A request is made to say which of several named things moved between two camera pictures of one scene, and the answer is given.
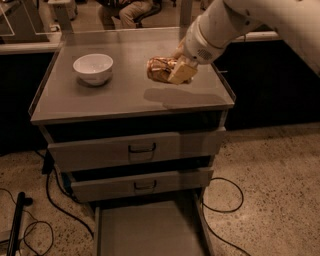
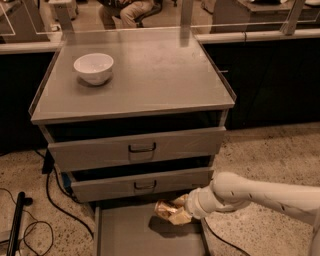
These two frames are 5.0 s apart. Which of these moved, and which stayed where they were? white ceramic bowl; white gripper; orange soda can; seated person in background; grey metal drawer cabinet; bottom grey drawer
Moved: orange soda can; white gripper
Stayed: grey metal drawer cabinet; white ceramic bowl; seated person in background; bottom grey drawer
